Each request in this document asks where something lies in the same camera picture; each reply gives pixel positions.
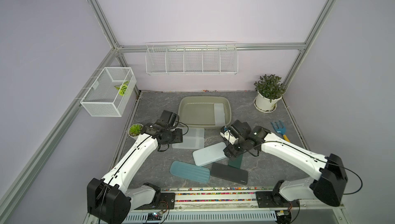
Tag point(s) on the white mesh wall basket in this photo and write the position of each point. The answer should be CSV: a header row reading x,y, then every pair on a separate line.
x,y
102,98

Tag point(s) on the dark green pencil case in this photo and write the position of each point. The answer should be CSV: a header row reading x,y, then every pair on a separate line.
x,y
236,163

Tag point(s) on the blue yellow garden fork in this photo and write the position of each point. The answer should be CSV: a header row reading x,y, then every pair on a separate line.
x,y
280,128

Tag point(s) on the black pencil case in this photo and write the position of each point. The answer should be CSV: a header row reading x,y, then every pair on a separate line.
x,y
229,173

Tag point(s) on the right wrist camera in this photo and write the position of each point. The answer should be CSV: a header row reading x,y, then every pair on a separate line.
x,y
236,133

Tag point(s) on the aluminium rail frame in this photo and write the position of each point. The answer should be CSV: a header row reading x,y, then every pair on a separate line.
x,y
232,205

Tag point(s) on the grey-green plastic storage box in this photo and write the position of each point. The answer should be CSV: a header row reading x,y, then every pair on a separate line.
x,y
198,111

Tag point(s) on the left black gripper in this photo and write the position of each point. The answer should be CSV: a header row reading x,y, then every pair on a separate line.
x,y
178,138

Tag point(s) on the long white wire wall basket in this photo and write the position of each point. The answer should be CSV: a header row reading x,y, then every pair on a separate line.
x,y
192,59

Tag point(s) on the teal ribbed pencil case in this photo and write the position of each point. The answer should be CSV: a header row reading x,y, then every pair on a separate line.
x,y
190,172

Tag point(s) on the light blue pencil case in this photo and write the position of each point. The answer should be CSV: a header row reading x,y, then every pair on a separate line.
x,y
209,154

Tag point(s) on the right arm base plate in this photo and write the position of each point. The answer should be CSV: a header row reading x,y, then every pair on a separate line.
x,y
266,199

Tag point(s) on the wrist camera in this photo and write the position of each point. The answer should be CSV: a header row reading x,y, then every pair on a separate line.
x,y
168,120
236,133

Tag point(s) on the small potted succulent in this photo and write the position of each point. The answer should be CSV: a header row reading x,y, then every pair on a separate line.
x,y
135,130

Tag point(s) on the green leaf toy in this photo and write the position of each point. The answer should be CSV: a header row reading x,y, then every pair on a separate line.
x,y
122,88

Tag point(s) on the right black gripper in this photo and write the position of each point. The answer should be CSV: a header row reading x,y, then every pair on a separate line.
x,y
233,152

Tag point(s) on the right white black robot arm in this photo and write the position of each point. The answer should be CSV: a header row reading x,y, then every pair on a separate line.
x,y
326,179

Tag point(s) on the large potted green plant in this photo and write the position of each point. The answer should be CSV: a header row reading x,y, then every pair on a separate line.
x,y
270,90

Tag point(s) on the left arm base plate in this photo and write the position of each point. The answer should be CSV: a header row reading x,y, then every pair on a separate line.
x,y
161,202

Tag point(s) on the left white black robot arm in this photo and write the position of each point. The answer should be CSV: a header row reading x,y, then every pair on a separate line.
x,y
108,198

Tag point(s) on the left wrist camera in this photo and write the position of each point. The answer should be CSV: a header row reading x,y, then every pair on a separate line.
x,y
168,120

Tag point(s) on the clear pencil case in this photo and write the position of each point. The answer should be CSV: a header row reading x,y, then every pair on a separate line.
x,y
190,143
193,132
219,113

